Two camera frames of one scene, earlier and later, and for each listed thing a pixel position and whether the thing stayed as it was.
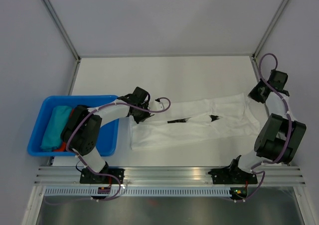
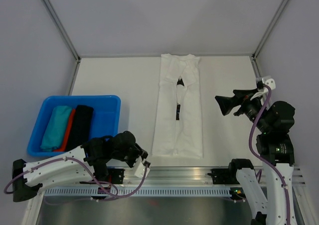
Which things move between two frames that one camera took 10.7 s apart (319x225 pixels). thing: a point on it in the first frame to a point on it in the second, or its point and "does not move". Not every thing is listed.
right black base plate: x=233 y=175 does not move
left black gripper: x=138 y=120 to x=139 y=152
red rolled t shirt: x=63 y=148 does not move
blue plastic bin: x=106 y=145 does not move
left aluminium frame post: x=58 y=21 does not move
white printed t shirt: x=229 y=116 to x=173 y=67
